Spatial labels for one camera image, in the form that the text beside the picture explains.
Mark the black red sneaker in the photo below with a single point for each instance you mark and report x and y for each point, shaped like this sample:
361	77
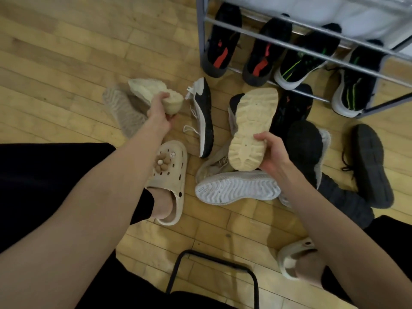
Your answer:
222	54
262	64

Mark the person's left foot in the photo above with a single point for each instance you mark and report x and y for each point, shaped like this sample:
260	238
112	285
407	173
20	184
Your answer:
164	202

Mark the person's left forearm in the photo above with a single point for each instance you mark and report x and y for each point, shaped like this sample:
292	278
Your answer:
80	222

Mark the person's foot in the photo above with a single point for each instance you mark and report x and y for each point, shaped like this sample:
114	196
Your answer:
164	202
309	270

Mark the black metal stool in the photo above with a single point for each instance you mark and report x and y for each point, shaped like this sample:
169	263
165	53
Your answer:
256	292

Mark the black green-striped sneaker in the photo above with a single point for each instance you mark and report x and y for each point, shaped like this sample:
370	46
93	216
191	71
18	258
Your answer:
296	70
354	90

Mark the person's right forearm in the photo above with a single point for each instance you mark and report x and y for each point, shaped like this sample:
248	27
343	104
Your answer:
338	238

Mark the grey metal shoe rack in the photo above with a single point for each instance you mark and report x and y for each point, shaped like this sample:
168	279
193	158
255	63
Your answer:
201	45

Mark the person's right hand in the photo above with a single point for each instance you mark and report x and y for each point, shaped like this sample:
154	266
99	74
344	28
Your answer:
273	154

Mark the person's black trousers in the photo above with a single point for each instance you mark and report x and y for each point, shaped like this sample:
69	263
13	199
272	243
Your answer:
48	176

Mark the person's right foot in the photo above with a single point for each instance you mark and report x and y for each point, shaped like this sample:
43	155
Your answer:
309	270

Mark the beige chunky sneaker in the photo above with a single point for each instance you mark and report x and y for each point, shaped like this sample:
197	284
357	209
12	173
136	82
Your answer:
151	91
252	125

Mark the person's left hand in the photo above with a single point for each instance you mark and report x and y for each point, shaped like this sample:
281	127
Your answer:
159	114

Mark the cream clog with pink charm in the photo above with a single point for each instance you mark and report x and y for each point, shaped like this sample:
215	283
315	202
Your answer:
289	254

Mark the cream clog with flower charm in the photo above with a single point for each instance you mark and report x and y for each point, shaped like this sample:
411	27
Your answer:
170	170

